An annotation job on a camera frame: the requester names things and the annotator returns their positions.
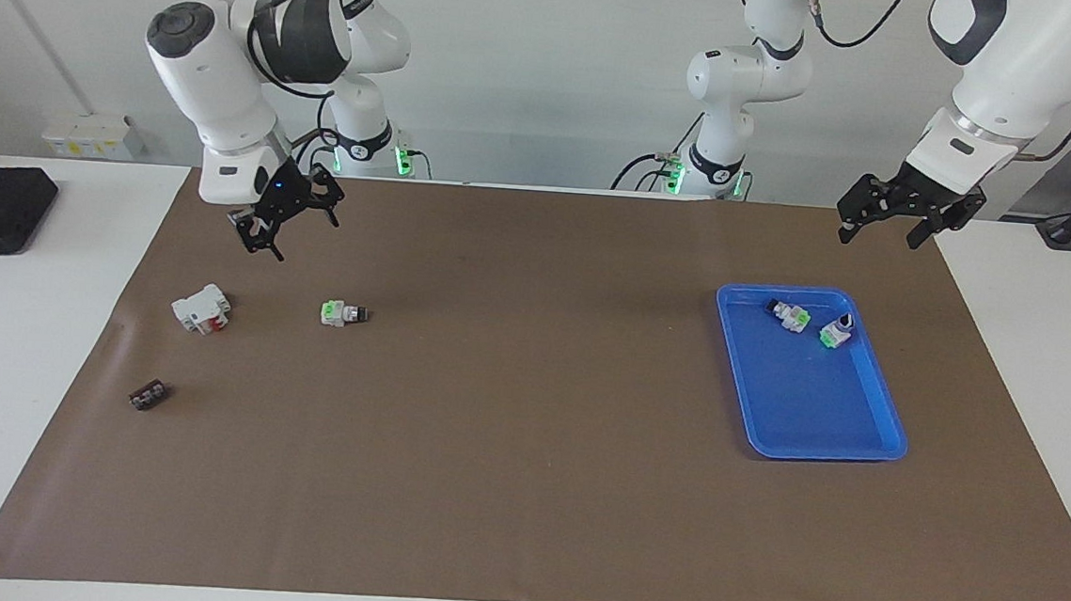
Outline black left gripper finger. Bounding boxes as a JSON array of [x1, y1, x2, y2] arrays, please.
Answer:
[[834, 171, 890, 248], [906, 198, 974, 256]]

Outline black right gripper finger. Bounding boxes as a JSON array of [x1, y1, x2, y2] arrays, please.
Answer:
[[234, 207, 290, 263], [307, 164, 349, 229]]

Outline white green black switch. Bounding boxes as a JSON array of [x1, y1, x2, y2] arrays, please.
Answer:
[[818, 310, 857, 352], [764, 298, 813, 335], [320, 299, 372, 330]]

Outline white red circuit breaker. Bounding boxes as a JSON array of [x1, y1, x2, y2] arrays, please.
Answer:
[[169, 281, 234, 338]]

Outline small black terminal block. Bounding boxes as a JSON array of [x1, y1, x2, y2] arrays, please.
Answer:
[[127, 379, 171, 414]]

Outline blue plastic tray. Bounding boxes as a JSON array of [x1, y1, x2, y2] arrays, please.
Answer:
[[705, 279, 920, 468]]

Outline brown paper mat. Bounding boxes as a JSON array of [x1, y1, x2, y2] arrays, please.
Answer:
[[0, 150, 1071, 601]]

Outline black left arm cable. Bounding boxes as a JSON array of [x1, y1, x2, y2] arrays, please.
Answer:
[[791, 0, 1071, 171]]

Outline white wall socket box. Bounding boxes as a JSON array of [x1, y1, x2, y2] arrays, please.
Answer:
[[40, 109, 146, 163]]

